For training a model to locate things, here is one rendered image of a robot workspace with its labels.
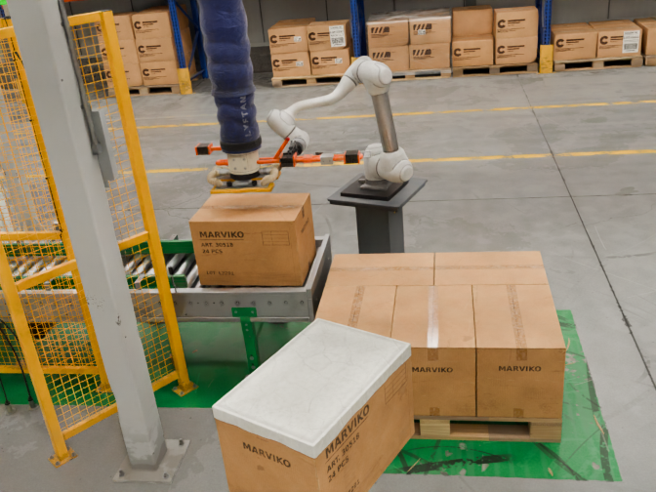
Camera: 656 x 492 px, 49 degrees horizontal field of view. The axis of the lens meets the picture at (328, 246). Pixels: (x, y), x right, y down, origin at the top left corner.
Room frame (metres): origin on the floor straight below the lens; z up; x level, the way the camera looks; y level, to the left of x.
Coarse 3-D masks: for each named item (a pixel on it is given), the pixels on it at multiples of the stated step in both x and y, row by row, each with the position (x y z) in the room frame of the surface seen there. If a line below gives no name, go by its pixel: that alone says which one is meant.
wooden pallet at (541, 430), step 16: (416, 416) 2.81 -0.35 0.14; (432, 416) 2.79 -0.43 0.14; (448, 416) 2.78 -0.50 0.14; (416, 432) 2.83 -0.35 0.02; (432, 432) 2.79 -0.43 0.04; (448, 432) 2.78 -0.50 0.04; (464, 432) 2.79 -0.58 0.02; (480, 432) 2.78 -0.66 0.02; (496, 432) 2.77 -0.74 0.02; (512, 432) 2.76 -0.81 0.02; (528, 432) 2.75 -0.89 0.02; (544, 432) 2.69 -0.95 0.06; (560, 432) 2.68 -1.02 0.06
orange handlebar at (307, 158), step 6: (300, 156) 3.74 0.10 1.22; (306, 156) 3.71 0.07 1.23; (312, 156) 3.72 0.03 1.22; (318, 156) 3.72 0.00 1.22; (336, 156) 3.70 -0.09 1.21; (342, 156) 3.66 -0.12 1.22; (360, 156) 3.64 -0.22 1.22; (216, 162) 3.78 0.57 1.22; (222, 162) 3.77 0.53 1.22; (258, 162) 3.73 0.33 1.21; (264, 162) 3.72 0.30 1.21; (270, 162) 3.72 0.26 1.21; (276, 162) 3.71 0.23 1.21; (306, 162) 3.69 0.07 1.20
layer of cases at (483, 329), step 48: (336, 288) 3.45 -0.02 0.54; (384, 288) 3.40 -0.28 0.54; (432, 288) 3.35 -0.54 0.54; (480, 288) 3.30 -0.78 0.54; (528, 288) 3.25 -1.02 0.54; (384, 336) 2.93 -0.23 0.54; (432, 336) 2.89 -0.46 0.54; (480, 336) 2.85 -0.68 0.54; (528, 336) 2.81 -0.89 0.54; (432, 384) 2.79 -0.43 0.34; (480, 384) 2.75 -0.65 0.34; (528, 384) 2.71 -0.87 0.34
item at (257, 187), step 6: (216, 186) 3.71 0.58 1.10; (222, 186) 3.69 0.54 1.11; (228, 186) 3.68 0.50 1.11; (234, 186) 3.67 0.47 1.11; (240, 186) 3.66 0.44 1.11; (246, 186) 3.65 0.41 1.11; (252, 186) 3.65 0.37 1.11; (258, 186) 3.64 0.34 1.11; (264, 186) 3.63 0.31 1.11; (270, 186) 3.63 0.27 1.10; (210, 192) 3.66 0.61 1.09; (216, 192) 3.65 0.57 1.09; (222, 192) 3.65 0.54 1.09; (228, 192) 3.64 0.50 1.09; (234, 192) 3.64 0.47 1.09; (240, 192) 3.63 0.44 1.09; (246, 192) 3.63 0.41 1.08
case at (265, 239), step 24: (216, 216) 3.67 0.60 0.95; (240, 216) 3.64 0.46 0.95; (264, 216) 3.60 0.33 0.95; (288, 216) 3.57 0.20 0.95; (192, 240) 3.64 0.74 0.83; (216, 240) 3.61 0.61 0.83; (240, 240) 3.57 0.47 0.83; (264, 240) 3.54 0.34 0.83; (288, 240) 3.51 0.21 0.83; (312, 240) 3.84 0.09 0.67; (216, 264) 3.61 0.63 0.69; (240, 264) 3.58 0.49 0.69; (264, 264) 3.55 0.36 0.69; (288, 264) 3.52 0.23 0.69
